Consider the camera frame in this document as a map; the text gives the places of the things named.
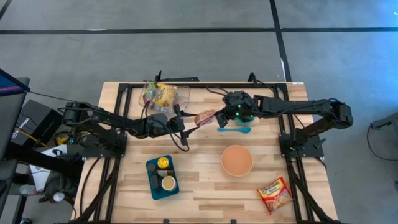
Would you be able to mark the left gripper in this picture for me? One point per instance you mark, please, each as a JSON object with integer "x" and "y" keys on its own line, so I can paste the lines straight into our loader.
{"x": 178, "y": 123}

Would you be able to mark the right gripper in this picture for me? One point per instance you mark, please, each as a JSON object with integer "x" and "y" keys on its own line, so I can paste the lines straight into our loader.
{"x": 239, "y": 102}

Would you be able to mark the red roast beef ramen packet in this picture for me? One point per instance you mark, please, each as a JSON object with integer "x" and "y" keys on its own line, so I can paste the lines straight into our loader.
{"x": 205, "y": 117}

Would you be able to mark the teal plastic spoon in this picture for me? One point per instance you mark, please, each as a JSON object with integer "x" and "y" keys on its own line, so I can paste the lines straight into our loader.
{"x": 244, "y": 130}

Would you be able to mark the blue white ramen packet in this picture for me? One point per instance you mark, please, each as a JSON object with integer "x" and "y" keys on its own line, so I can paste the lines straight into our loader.
{"x": 163, "y": 109}

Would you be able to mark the yellow snack packet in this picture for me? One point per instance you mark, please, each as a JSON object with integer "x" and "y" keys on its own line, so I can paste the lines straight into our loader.
{"x": 166, "y": 95}

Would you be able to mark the orange plastic bowl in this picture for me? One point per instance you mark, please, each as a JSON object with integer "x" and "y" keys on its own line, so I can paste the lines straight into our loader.
{"x": 237, "y": 160}

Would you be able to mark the jar with yellow lid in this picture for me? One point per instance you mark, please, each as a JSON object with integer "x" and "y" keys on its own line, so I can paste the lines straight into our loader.
{"x": 163, "y": 162}

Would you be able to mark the green white food packet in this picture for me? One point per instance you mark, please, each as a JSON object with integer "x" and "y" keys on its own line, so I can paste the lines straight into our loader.
{"x": 148, "y": 91}

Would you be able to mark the beige cup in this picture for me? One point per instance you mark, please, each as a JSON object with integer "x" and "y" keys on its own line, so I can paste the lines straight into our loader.
{"x": 168, "y": 183}

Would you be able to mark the small black box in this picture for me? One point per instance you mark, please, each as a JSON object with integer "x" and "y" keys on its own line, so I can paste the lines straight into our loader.
{"x": 154, "y": 182}

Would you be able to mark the red yellow ramen packet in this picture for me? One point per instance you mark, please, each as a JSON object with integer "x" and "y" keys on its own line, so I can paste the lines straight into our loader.
{"x": 275, "y": 196}

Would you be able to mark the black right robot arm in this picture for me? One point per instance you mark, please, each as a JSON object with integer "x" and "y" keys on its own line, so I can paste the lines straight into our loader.
{"x": 295, "y": 105}

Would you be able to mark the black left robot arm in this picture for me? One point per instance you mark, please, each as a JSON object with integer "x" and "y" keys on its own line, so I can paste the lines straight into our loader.
{"x": 118, "y": 121}

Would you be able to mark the clear plastic container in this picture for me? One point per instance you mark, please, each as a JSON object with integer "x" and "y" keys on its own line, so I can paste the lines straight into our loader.
{"x": 186, "y": 102}

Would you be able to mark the teal rectangular tray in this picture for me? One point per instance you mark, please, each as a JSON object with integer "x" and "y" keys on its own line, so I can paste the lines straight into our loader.
{"x": 158, "y": 194}

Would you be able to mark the black bag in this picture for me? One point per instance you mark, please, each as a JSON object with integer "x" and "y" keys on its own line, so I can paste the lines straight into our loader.
{"x": 59, "y": 185}

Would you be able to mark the black equipment case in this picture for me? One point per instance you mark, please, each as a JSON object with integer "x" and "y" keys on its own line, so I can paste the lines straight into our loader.
{"x": 40, "y": 119}

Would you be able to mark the white round bottle cap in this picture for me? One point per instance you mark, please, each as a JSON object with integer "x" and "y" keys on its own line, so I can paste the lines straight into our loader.
{"x": 58, "y": 196}

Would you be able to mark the white paper sheet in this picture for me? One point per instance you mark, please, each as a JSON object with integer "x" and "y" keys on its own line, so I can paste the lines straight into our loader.
{"x": 40, "y": 180}

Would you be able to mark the computer monitor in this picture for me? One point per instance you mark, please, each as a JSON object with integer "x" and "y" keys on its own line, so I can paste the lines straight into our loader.
{"x": 9, "y": 109}

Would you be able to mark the black aluminium table frame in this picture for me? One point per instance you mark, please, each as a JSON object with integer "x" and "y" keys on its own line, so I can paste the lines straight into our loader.
{"x": 202, "y": 85}

